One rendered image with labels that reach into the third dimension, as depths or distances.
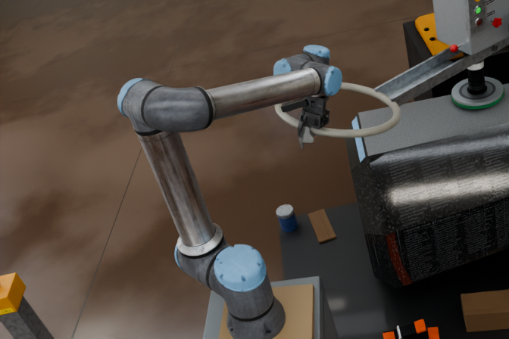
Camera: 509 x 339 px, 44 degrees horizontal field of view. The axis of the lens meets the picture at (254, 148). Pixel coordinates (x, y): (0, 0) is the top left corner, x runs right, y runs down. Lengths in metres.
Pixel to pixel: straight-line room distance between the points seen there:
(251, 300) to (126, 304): 1.83
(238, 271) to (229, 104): 0.51
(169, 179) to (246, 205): 2.15
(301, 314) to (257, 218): 1.79
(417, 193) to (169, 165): 1.24
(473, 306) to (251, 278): 1.35
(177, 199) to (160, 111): 0.34
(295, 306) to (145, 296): 1.68
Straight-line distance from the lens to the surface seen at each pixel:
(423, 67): 2.71
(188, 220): 1.90
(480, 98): 2.84
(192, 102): 1.60
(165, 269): 3.75
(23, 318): 2.49
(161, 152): 1.75
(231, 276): 1.87
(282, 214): 3.55
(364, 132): 2.27
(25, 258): 4.41
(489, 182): 2.72
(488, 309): 2.96
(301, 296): 2.13
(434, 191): 2.68
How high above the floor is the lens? 2.47
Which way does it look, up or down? 34 degrees down
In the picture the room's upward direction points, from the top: 19 degrees counter-clockwise
